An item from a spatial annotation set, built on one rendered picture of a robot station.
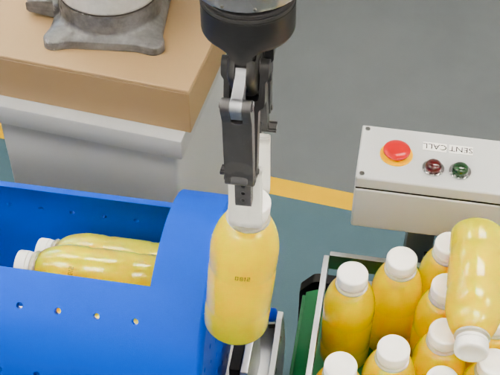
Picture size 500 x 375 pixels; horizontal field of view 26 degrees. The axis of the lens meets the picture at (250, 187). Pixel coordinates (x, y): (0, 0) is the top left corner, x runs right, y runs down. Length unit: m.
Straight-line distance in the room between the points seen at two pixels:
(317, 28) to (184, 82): 1.82
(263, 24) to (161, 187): 0.92
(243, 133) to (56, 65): 0.80
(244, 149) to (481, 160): 0.65
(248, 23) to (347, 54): 2.47
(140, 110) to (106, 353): 0.54
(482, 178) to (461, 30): 1.99
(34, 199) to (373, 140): 0.46
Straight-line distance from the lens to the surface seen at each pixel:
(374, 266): 1.50
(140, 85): 1.59
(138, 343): 1.17
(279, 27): 0.83
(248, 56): 0.84
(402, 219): 1.48
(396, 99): 3.16
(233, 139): 0.86
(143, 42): 1.63
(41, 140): 1.74
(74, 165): 1.75
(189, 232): 1.19
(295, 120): 3.07
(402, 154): 1.45
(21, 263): 1.29
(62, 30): 1.66
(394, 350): 1.29
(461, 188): 1.43
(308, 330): 1.52
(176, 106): 1.59
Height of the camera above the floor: 2.15
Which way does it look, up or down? 48 degrees down
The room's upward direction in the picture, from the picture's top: straight up
